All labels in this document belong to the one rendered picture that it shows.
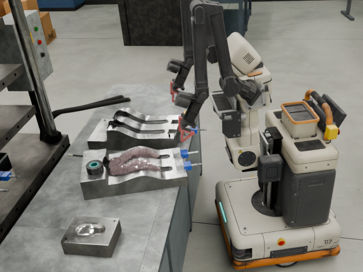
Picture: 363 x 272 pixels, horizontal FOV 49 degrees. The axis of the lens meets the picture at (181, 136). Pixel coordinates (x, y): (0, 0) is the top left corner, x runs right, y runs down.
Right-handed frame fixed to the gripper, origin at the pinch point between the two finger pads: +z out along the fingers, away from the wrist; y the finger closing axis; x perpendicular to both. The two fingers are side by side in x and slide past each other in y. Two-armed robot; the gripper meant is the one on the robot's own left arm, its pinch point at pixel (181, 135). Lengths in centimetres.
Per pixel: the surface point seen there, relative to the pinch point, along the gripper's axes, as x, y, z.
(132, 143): -16.4, -21.0, 24.6
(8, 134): -79, -16, 37
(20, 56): -87, -57, 12
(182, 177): 4.7, 15.2, 14.1
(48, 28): -114, -513, 146
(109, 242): -26, 52, 28
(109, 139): -28.3, -24.5, 28.3
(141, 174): -14.7, 14.3, 18.6
